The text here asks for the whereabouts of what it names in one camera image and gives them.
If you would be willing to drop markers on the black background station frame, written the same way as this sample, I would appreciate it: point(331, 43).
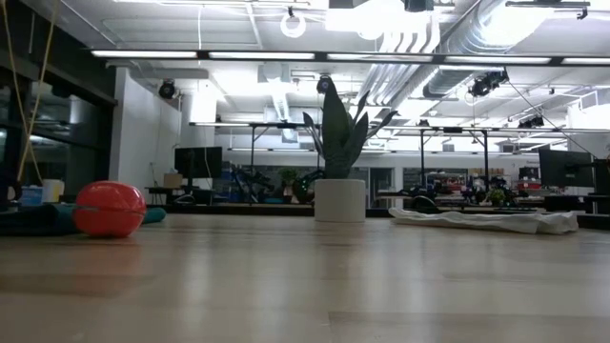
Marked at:
point(252, 152)
point(485, 157)

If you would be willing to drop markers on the black ceiling camera rig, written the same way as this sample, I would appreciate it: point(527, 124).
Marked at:
point(487, 84)

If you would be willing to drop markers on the large red toy tomato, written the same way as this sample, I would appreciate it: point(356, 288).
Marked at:
point(109, 209)

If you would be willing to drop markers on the silver ceiling duct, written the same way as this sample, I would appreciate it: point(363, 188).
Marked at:
point(457, 81)

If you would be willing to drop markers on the white towel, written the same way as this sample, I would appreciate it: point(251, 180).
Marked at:
point(476, 221)

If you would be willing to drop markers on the white bucket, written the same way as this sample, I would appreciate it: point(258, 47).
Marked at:
point(53, 190)

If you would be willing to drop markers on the black aluminium table frame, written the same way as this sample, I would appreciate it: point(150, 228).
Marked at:
point(238, 209)

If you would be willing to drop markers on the green folded cloth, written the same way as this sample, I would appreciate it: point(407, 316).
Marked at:
point(47, 219)

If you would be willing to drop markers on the long ceiling light rail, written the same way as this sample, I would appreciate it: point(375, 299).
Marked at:
point(200, 54)

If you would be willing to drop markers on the black computer monitor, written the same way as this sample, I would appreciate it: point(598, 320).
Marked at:
point(564, 167)
point(197, 162)

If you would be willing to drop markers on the white plant pot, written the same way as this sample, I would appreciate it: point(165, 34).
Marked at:
point(339, 200)

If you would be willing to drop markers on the blue box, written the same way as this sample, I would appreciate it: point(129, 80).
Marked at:
point(31, 196)

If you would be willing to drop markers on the black ceiling camera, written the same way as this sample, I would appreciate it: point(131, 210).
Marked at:
point(324, 85)
point(167, 89)

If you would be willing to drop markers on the green snake plant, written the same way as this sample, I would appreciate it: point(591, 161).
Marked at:
point(340, 143)

